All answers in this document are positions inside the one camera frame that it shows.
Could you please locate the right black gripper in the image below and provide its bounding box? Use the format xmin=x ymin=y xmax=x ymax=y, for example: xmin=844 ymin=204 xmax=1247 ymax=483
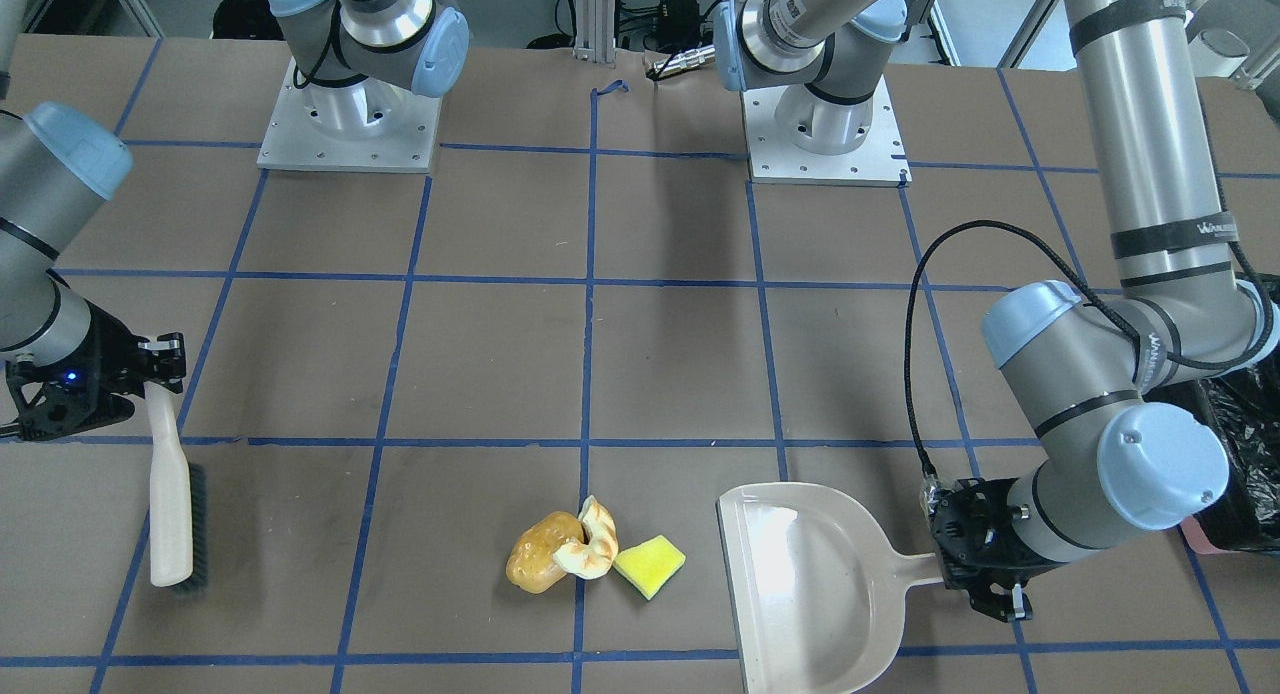
xmin=5 ymin=303 xmax=187 ymax=442

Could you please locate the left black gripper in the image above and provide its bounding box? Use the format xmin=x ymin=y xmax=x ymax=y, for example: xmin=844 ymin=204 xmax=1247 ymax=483
xmin=928 ymin=478 xmax=1033 ymax=624

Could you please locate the beige hand brush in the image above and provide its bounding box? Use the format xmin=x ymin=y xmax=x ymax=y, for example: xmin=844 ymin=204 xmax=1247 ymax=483
xmin=143 ymin=382 xmax=209 ymax=597

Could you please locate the beige plastic dustpan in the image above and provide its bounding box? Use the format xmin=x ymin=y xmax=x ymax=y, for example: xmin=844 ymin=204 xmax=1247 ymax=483
xmin=717 ymin=483 xmax=942 ymax=693

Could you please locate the yellow green sponge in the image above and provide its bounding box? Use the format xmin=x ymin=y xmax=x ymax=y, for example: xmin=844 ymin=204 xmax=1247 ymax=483
xmin=613 ymin=535 xmax=687 ymax=601

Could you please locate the orange bread roll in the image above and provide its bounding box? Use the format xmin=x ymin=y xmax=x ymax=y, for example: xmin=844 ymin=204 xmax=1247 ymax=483
xmin=506 ymin=511 xmax=585 ymax=595

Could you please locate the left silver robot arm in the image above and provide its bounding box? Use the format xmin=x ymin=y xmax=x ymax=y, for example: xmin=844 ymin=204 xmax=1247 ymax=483
xmin=916 ymin=0 xmax=1277 ymax=621

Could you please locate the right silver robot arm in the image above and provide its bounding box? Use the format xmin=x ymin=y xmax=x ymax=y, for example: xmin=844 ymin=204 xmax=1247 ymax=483
xmin=1 ymin=0 xmax=470 ymax=442

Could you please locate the black lined trash bin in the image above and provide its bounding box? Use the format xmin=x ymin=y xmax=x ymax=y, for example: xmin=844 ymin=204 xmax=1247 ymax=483
xmin=1149 ymin=274 xmax=1280 ymax=554

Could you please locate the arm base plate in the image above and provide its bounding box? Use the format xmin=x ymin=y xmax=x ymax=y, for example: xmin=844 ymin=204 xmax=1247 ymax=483
xmin=257 ymin=61 xmax=442 ymax=174
xmin=741 ymin=78 xmax=913 ymax=187

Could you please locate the aluminium frame post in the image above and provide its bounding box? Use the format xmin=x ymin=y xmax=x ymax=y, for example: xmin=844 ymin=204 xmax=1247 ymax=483
xmin=572 ymin=0 xmax=620 ymax=68

